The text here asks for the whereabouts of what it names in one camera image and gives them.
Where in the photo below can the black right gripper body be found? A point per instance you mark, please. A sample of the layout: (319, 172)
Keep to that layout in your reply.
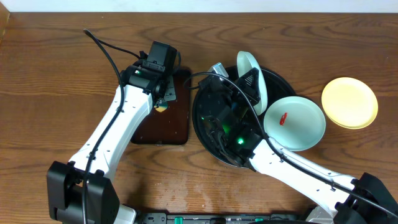
(240, 102)

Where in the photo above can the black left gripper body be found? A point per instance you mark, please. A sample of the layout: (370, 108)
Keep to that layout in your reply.
(170, 90)

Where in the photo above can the light blue plate front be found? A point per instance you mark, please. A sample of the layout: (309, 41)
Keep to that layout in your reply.
(245, 62)

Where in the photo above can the light green plate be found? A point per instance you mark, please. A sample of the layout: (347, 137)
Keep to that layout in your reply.
(295, 122)

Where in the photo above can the yellow plate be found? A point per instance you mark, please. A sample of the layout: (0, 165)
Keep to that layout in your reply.
(349, 103)

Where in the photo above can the green yellow sponge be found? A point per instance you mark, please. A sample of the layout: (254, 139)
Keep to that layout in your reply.
(161, 106)

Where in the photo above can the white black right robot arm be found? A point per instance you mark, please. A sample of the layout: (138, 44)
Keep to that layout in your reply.
(345, 198)

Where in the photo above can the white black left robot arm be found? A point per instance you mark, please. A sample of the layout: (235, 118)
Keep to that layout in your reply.
(81, 190)

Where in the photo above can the black rectangular tray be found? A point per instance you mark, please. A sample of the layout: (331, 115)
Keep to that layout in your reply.
(171, 126)

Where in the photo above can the black round tray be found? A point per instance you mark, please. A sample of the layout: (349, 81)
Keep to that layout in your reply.
(223, 133)

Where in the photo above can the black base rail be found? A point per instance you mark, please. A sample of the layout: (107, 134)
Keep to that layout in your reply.
(163, 218)

